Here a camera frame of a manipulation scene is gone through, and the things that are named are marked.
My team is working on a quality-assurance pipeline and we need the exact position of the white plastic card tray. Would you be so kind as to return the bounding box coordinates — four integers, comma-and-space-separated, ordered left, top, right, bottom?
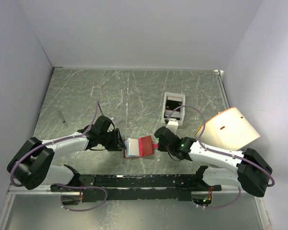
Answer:
161, 92, 186, 126

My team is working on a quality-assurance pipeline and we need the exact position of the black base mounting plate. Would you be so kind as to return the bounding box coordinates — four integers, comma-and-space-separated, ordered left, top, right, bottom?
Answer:
50, 174, 210, 202

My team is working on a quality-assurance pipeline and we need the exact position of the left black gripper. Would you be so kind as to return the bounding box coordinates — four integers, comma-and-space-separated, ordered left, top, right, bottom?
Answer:
99, 127, 127, 151

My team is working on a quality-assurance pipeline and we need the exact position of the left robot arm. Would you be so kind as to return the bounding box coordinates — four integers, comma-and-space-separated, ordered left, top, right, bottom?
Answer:
7, 115, 126, 191

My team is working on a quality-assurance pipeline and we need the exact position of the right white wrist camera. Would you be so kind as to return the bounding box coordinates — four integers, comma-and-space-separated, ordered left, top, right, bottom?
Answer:
166, 119, 179, 134

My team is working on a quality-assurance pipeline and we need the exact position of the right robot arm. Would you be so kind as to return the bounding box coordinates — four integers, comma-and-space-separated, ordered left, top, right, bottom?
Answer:
154, 126, 275, 197

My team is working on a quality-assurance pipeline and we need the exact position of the white orange lamp shade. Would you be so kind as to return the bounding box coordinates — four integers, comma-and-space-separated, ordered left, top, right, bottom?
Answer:
195, 107, 260, 150

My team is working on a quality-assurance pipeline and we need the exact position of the red leather card holder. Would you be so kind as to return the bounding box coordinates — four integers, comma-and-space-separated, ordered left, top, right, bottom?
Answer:
123, 135, 158, 158

